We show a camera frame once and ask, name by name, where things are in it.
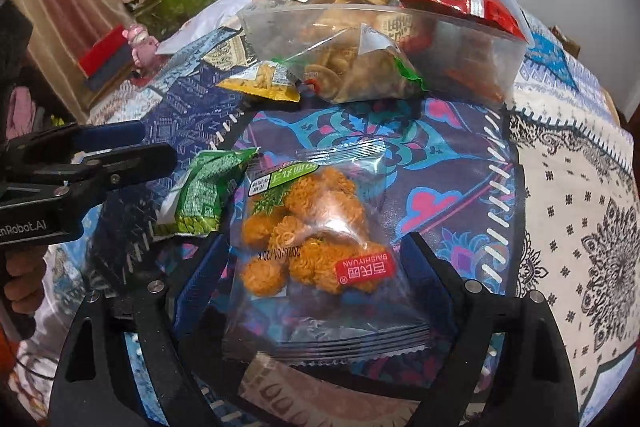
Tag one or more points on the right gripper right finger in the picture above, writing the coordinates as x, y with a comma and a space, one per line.
507, 364

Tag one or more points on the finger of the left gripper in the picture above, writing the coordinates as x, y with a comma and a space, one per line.
90, 180
59, 145

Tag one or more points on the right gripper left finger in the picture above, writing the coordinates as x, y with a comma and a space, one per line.
94, 382

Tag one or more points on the yellow fries snack packet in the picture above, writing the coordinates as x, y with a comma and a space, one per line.
264, 79

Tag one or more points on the orange noodle balls bag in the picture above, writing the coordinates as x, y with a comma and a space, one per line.
317, 281

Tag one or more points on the triangular cracker bag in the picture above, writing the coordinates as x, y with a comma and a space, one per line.
356, 64

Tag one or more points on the red yellow snack packet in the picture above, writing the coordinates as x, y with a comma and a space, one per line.
412, 33

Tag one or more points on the person left hand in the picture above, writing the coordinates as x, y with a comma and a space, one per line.
26, 268

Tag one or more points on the red box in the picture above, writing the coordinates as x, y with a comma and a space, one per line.
108, 59

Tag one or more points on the green snack packet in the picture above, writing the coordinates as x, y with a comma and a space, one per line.
194, 206

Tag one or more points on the pink plush toy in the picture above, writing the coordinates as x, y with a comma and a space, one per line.
143, 47

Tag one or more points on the green storage box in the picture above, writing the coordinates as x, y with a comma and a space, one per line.
163, 18

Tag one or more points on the white pillow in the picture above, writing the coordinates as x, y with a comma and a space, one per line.
220, 13

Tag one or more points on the patchwork patterned bedspread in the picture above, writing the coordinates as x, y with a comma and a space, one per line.
534, 195

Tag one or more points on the clear plastic storage bin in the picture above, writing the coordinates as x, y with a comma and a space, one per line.
468, 61

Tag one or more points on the brown cardboard box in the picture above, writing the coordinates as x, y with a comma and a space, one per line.
569, 45

